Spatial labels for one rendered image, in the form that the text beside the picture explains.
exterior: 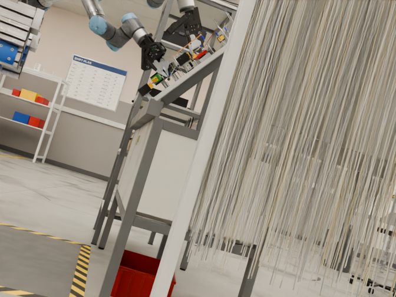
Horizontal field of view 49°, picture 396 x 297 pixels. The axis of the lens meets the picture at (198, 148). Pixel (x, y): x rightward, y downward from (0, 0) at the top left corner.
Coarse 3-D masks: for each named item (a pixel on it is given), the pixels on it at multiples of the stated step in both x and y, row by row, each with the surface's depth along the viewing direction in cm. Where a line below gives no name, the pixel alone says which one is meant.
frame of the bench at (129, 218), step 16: (160, 128) 174; (176, 128) 175; (144, 160) 173; (144, 176) 173; (272, 192) 184; (112, 208) 282; (128, 208) 171; (128, 224) 171; (144, 224) 172; (160, 224) 174; (192, 240) 176; (208, 240) 178; (224, 240) 181; (112, 256) 170; (112, 272) 170; (256, 272) 182; (112, 288) 170; (240, 288) 184
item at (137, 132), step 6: (138, 132) 246; (132, 144) 270; (132, 150) 252; (132, 156) 236; (126, 162) 273; (126, 168) 254; (126, 174) 237; (120, 180) 273; (120, 186) 255; (120, 192) 238
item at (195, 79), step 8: (208, 64) 193; (216, 64) 193; (200, 72) 192; (208, 72) 193; (192, 80) 191; (200, 80) 192; (176, 88) 190; (184, 88) 190; (168, 96) 189; (176, 96) 190; (168, 104) 189
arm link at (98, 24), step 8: (88, 0) 204; (96, 0) 206; (88, 8) 203; (96, 8) 202; (88, 16) 203; (96, 16) 197; (104, 16) 202; (96, 24) 196; (104, 24) 197; (96, 32) 198; (104, 32) 199; (112, 32) 203
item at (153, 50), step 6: (144, 36) 204; (150, 36) 204; (138, 42) 205; (144, 42) 206; (150, 42) 202; (156, 42) 203; (150, 48) 202; (156, 48) 203; (162, 48) 203; (144, 54) 206; (150, 54) 204; (156, 54) 201; (162, 54) 205; (150, 60) 204
